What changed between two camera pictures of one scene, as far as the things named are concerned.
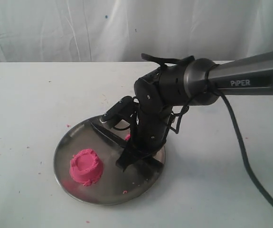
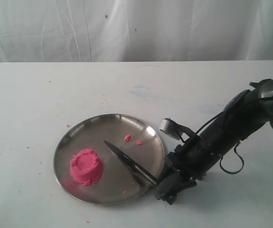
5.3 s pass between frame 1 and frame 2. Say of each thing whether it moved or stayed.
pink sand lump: stayed
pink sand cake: stayed
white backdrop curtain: stayed
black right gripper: moved
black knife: moved
